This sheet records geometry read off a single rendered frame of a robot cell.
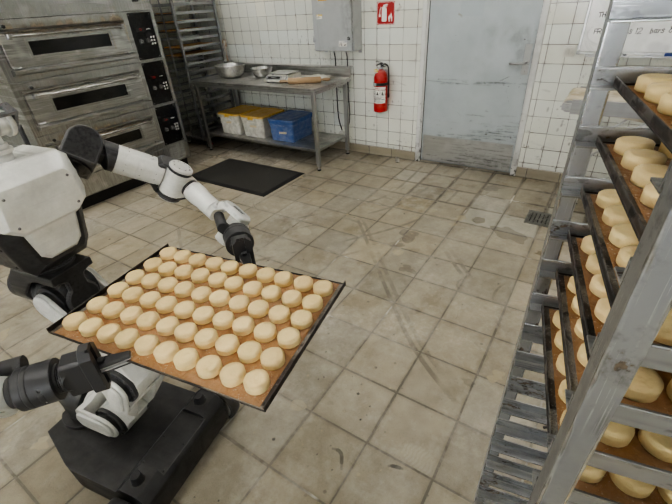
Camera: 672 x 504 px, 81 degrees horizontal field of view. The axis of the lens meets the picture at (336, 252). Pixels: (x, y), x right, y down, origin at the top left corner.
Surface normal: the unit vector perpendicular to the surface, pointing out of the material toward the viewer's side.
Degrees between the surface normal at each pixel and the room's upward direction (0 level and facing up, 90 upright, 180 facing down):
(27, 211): 91
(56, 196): 91
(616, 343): 90
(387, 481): 0
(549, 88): 90
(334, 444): 0
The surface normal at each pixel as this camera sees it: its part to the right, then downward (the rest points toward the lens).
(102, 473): -0.06, -0.84
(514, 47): -0.54, 0.48
